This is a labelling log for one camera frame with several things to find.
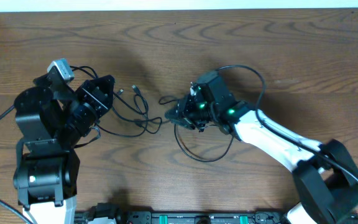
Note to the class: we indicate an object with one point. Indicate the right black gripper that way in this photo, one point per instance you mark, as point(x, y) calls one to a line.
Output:
point(184, 114)

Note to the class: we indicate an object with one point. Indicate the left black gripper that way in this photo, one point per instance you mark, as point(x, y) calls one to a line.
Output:
point(91, 90)

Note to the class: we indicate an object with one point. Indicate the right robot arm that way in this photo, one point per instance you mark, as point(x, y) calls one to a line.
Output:
point(325, 175)

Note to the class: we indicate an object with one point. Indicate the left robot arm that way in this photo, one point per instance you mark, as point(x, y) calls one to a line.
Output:
point(53, 118)

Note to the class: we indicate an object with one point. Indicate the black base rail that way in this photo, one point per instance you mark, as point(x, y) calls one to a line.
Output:
point(113, 214)

